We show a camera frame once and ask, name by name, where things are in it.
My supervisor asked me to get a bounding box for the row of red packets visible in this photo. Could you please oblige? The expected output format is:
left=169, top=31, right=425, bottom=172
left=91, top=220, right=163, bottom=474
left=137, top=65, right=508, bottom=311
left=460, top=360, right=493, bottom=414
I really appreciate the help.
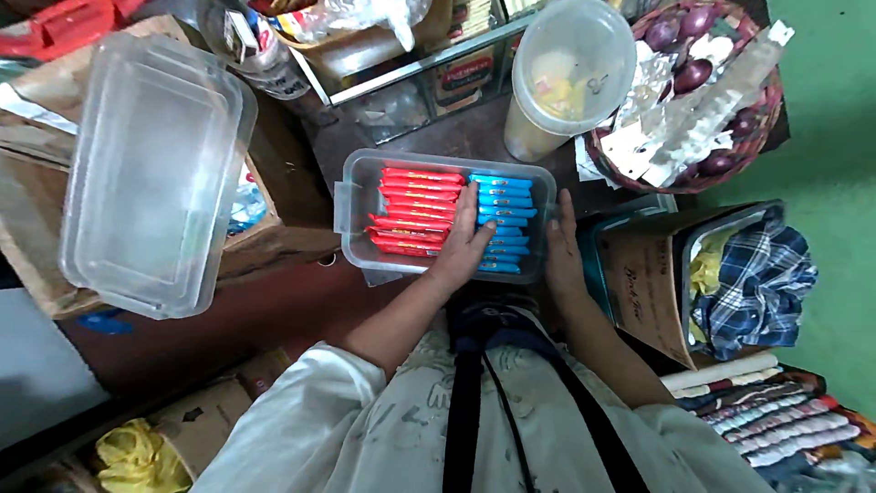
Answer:
left=365, top=167, right=466, bottom=258

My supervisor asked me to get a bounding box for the blue and white plastic packaging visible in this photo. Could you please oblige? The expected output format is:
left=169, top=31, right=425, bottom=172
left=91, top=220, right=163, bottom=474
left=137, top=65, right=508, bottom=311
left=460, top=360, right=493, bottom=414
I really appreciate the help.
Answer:
left=226, top=162, right=270, bottom=238

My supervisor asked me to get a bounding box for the blue plaid cloth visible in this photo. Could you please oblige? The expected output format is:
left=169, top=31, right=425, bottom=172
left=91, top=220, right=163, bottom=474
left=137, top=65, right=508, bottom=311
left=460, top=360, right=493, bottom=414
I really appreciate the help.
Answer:
left=693, top=225, right=819, bottom=361

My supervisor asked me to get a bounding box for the person's body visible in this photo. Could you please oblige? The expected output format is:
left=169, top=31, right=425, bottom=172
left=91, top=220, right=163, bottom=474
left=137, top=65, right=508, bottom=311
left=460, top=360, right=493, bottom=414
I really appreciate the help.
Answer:
left=188, top=294, right=777, bottom=493

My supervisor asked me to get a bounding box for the white paper sheet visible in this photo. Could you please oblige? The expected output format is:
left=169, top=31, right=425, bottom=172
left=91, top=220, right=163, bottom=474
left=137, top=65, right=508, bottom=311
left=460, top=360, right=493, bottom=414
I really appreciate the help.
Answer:
left=575, top=133, right=621, bottom=190

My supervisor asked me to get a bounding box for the translucent rectangular plastic lid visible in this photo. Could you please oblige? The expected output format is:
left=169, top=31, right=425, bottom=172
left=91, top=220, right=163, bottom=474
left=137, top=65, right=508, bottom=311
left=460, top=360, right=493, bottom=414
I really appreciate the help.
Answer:
left=59, top=31, right=259, bottom=320

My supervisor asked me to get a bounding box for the red woven basket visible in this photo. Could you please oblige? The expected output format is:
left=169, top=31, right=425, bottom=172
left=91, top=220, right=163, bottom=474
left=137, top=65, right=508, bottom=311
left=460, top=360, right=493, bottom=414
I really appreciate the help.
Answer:
left=584, top=0, right=784, bottom=194

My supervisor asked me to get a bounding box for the printed brown cardboard box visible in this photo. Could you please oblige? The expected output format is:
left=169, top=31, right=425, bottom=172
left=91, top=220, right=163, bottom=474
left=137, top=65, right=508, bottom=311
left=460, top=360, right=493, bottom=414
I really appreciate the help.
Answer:
left=597, top=204, right=771, bottom=371

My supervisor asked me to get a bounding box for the brown round-edged basket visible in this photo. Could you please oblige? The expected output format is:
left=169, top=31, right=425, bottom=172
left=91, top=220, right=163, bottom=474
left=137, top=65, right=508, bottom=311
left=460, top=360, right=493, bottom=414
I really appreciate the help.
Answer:
left=270, top=0, right=454, bottom=80

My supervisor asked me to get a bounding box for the large yellow plastic bag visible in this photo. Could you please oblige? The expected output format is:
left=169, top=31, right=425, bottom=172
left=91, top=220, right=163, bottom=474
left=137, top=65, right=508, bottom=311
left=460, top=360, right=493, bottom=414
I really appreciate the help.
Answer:
left=95, top=418, right=193, bottom=493

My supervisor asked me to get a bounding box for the clear rectangular plastic container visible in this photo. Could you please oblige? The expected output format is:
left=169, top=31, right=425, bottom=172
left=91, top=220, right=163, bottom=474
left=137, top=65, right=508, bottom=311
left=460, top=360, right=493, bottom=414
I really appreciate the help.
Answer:
left=333, top=148, right=558, bottom=287

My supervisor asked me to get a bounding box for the blue plastic object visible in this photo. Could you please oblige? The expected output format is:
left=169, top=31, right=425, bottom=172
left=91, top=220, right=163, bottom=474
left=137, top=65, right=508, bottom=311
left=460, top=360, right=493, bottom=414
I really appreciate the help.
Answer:
left=77, top=309, right=134, bottom=336

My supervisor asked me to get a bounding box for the clear plastic bag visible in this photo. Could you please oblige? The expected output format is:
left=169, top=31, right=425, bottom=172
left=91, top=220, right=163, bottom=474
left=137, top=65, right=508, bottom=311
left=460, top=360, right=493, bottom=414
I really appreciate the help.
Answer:
left=291, top=0, right=433, bottom=52

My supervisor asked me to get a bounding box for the pile of red onions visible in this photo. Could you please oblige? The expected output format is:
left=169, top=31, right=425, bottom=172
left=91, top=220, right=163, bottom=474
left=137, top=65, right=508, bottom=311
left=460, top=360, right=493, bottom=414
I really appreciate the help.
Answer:
left=636, top=1, right=762, bottom=184

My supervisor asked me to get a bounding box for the plain brown cardboard box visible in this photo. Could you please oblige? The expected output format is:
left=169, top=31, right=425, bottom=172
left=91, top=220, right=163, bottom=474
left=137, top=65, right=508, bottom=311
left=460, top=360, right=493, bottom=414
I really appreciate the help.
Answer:
left=147, top=377, right=254, bottom=482

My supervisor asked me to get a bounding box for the round translucent lidded jar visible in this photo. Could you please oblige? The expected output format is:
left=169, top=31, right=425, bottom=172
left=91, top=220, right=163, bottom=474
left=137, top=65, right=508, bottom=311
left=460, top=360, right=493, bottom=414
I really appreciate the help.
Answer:
left=504, top=0, right=636, bottom=163

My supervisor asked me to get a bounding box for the person's right hand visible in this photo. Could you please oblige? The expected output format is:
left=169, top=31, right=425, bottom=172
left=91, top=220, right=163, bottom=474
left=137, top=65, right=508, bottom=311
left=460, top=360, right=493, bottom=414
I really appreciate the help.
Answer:
left=545, top=188, right=589, bottom=306

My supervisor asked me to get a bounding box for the person's left forearm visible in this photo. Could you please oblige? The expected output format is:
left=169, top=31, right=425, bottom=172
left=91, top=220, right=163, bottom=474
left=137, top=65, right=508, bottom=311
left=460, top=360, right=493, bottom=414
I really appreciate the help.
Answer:
left=340, top=273, right=454, bottom=382

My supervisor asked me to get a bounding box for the row of blue packets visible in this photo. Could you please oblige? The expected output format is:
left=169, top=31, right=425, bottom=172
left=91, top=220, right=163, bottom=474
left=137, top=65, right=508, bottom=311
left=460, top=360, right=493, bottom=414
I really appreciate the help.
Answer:
left=468, top=174, right=538, bottom=275

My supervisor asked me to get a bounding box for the stack of folded cloths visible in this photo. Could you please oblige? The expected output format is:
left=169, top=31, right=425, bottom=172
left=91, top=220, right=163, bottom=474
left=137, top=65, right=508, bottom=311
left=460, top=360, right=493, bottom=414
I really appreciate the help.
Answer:
left=660, top=352, right=876, bottom=473

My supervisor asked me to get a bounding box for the dark grey plastic bin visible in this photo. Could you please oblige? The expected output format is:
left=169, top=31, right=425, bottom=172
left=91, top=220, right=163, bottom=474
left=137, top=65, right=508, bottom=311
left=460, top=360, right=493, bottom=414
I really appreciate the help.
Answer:
left=671, top=199, right=786, bottom=360

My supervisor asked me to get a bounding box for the person's right forearm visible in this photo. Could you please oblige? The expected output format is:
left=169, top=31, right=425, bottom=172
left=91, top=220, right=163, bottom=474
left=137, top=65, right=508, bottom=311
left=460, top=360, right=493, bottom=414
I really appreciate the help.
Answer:
left=560, top=294, right=676, bottom=409

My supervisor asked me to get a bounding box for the glass display case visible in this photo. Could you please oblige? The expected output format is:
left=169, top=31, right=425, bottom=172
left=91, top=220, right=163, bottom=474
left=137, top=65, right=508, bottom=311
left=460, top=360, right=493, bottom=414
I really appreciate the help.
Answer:
left=291, top=0, right=548, bottom=145

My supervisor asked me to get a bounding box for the teal plastic container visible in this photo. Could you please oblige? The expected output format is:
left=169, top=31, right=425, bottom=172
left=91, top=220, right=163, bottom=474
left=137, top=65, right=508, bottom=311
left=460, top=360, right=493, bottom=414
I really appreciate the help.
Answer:
left=577, top=194, right=678, bottom=323

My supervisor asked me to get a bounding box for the red plastic object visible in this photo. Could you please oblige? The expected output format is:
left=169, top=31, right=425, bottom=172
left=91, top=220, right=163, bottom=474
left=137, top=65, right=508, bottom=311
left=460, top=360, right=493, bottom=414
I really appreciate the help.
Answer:
left=0, top=0, right=148, bottom=63

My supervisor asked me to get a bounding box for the clear plastic jar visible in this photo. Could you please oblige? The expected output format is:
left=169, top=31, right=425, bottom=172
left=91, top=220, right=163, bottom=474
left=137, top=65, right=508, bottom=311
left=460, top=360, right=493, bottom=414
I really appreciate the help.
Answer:
left=197, top=0, right=312, bottom=101

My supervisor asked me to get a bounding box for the small yellow plastic bag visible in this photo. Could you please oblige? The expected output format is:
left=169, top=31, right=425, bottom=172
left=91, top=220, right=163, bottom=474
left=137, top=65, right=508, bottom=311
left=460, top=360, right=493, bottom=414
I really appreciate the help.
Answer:
left=688, top=229, right=741, bottom=346

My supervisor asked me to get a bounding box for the person's left hand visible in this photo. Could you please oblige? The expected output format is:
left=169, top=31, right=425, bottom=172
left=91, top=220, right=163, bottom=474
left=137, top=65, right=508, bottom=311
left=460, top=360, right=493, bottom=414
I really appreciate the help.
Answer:
left=428, top=181, right=498, bottom=294

